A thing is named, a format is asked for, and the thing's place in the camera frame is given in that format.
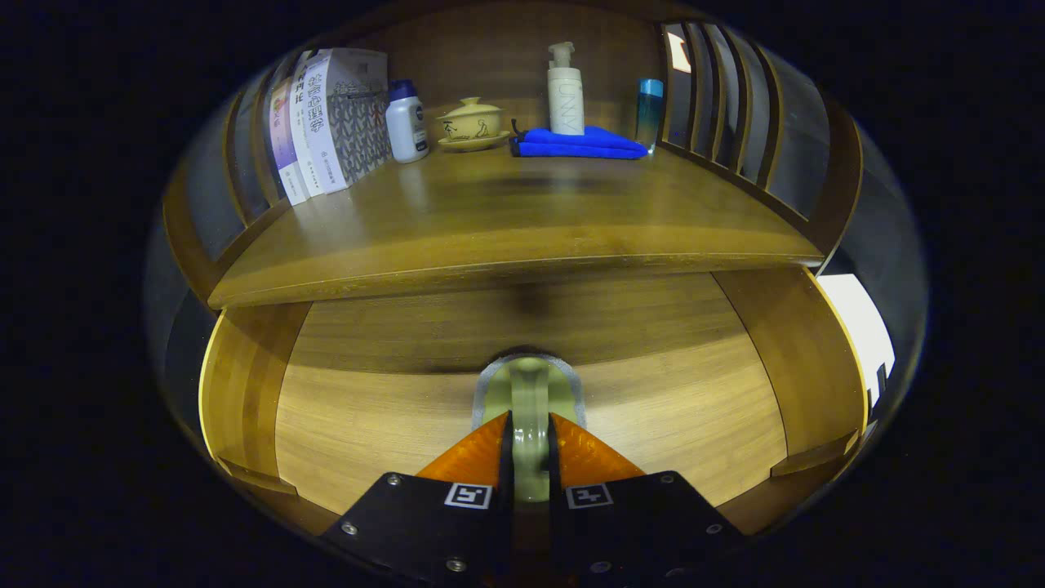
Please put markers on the wooden countertop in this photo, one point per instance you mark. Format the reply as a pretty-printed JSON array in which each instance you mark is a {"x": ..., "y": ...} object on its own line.
[{"x": 506, "y": 212}]

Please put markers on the thin white book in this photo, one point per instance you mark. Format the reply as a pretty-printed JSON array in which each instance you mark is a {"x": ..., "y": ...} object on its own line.
[{"x": 304, "y": 122}]

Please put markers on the white patterned book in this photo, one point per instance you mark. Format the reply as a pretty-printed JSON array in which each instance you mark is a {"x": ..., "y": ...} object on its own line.
[{"x": 351, "y": 122}]

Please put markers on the wooden cabinet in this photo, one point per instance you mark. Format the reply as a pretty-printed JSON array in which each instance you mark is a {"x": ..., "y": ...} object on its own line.
[{"x": 490, "y": 49}]

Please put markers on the yellow lidded teacup with saucer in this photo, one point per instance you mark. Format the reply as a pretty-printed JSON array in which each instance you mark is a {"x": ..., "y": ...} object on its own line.
[{"x": 472, "y": 122}]

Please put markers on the wooden drawer with black knob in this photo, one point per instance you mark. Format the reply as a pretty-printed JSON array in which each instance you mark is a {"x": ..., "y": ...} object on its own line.
[{"x": 653, "y": 392}]

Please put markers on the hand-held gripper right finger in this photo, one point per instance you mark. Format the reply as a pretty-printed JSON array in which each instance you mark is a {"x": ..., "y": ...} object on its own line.
[{"x": 645, "y": 531}]

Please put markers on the blue tumbler bottle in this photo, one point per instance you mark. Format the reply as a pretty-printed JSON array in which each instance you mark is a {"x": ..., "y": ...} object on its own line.
[{"x": 650, "y": 114}]

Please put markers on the pink purple book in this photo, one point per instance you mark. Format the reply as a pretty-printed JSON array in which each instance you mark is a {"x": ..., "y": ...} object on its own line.
[{"x": 286, "y": 147}]

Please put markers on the blue folded cloth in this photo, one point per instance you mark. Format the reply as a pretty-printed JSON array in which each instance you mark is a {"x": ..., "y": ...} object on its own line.
[{"x": 580, "y": 145}]

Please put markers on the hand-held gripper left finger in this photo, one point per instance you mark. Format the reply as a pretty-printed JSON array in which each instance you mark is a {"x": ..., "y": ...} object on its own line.
[{"x": 424, "y": 531}]

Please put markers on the white pump bottle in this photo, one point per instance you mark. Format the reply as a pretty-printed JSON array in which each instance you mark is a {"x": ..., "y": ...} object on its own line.
[{"x": 566, "y": 102}]

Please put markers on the white bottle with blue cap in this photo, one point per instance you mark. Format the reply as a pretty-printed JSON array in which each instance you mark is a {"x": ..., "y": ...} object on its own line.
[{"x": 406, "y": 122}]

